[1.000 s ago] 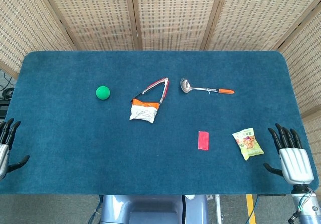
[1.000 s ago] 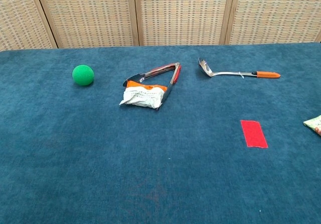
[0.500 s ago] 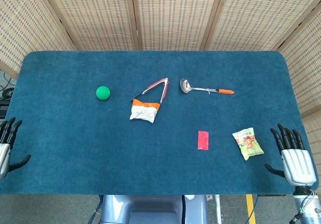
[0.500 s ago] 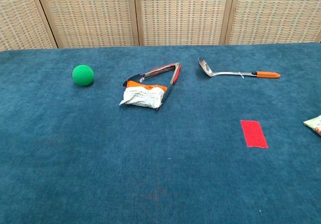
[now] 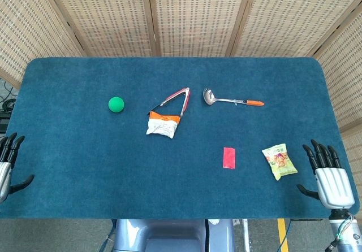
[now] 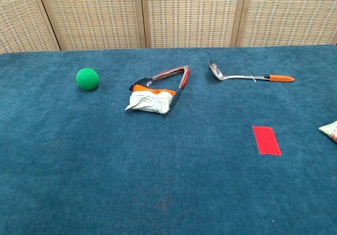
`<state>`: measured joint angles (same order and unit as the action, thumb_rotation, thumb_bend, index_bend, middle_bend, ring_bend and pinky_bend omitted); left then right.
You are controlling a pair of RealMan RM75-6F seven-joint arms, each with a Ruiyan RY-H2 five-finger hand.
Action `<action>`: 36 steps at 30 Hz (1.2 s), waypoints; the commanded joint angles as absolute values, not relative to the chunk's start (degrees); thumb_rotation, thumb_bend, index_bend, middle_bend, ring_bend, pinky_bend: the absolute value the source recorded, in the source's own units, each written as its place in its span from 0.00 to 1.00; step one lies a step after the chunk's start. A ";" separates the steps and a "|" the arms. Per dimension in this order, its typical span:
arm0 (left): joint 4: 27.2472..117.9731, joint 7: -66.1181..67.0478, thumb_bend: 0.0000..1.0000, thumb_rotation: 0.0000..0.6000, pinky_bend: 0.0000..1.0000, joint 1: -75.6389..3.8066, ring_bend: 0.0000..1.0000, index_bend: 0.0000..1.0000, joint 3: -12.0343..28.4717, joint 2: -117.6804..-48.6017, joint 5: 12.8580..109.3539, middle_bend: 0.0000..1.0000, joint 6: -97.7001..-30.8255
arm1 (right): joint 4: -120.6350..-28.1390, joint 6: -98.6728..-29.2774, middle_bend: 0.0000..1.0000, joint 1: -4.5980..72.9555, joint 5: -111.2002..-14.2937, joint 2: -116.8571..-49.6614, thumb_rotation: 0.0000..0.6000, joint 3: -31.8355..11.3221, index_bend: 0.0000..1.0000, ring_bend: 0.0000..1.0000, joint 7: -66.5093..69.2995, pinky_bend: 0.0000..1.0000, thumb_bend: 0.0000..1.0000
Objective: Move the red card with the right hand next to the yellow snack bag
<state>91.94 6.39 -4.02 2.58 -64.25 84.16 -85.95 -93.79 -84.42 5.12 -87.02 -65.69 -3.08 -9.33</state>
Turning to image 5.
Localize blue cable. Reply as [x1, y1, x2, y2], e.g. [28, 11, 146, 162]
[99, 219, 117, 252]
[276, 219, 293, 252]

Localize woven rattan screen panel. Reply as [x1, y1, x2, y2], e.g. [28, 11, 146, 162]
[226, 0, 362, 58]
[146, 0, 257, 58]
[44, 0, 158, 58]
[311, 6, 362, 179]
[0, 0, 87, 90]

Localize green foam ball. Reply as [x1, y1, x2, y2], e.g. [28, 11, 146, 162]
[108, 96, 125, 113]

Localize steel ladle orange handle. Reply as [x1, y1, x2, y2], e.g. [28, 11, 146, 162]
[202, 87, 265, 107]

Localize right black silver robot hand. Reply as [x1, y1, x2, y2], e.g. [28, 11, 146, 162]
[296, 139, 356, 209]

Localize white orange snack packet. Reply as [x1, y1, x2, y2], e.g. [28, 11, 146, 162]
[145, 111, 182, 140]

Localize green yellow snack bag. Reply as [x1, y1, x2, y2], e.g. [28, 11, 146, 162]
[261, 144, 298, 181]

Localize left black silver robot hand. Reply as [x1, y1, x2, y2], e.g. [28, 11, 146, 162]
[0, 132, 35, 205]

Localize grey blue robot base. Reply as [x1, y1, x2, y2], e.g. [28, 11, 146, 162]
[111, 219, 235, 252]

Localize red steel kitchen tongs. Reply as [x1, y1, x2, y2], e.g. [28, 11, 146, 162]
[149, 86, 191, 118]

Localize red square piece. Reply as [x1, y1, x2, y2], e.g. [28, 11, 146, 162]
[222, 147, 236, 169]

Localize black cable bundle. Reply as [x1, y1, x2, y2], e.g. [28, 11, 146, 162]
[0, 78, 18, 134]

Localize blue carpet table cover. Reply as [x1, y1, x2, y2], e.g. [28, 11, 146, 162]
[0, 57, 360, 220]

